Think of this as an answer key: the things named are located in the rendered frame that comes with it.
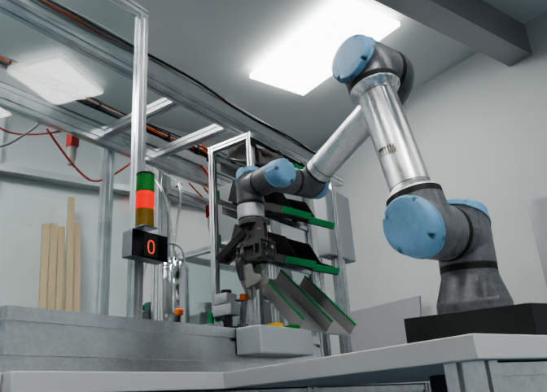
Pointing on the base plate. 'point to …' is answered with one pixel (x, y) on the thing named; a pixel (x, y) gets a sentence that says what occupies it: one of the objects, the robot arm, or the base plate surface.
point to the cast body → (225, 304)
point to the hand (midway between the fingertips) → (249, 295)
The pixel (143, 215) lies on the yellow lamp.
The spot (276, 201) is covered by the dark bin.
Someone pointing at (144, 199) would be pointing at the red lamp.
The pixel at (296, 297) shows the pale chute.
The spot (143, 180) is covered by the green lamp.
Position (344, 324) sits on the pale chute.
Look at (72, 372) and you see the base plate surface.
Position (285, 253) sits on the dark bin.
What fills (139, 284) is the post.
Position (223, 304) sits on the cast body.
